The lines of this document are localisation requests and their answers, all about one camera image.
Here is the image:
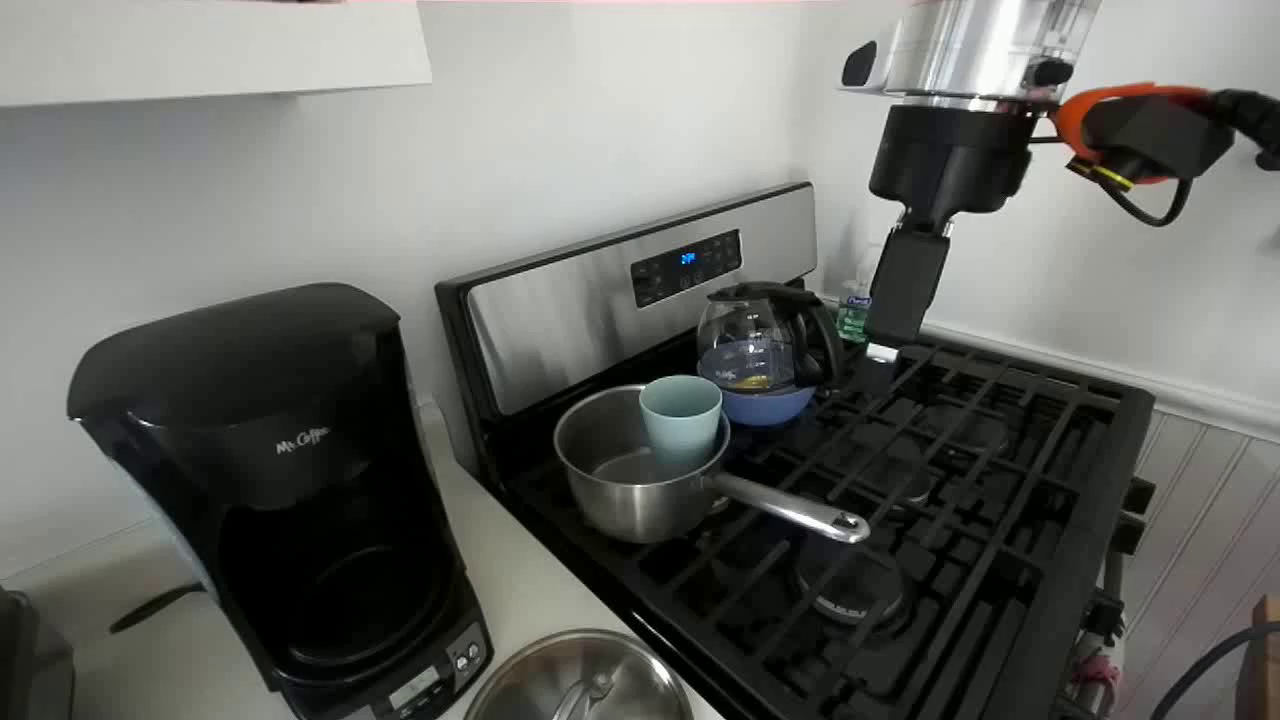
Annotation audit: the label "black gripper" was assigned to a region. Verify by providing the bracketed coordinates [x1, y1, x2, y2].
[862, 102, 1042, 352]

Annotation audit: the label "silver pot with long handle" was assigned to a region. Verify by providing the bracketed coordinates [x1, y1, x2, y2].
[547, 382, 877, 550]

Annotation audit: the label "stainless gas stove black grates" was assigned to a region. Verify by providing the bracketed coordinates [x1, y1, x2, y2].
[433, 179, 1161, 720]

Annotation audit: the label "green liquid soap bottle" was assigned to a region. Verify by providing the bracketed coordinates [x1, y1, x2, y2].
[830, 275, 877, 352]

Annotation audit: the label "blue bowl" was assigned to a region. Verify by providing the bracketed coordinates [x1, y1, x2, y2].
[716, 382, 818, 432]

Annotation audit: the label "teal plastic cup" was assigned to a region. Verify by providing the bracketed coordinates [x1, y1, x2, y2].
[636, 371, 729, 472]

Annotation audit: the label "patterned dish towel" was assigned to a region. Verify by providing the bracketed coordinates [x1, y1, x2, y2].
[1059, 621, 1126, 720]

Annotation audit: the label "black drip coffee maker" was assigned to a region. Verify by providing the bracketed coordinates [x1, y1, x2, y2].
[65, 282, 495, 720]

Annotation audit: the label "white upper cabinet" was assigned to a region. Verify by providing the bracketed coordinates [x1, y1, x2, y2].
[0, 0, 440, 112]

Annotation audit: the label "dark countertop appliance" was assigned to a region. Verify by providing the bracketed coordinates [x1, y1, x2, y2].
[0, 587, 78, 720]

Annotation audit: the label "black and orange wrist camera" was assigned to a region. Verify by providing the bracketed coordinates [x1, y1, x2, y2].
[1052, 80, 1239, 193]

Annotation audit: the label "black coffee maker power cord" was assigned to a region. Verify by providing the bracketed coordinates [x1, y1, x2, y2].
[105, 582, 212, 639]

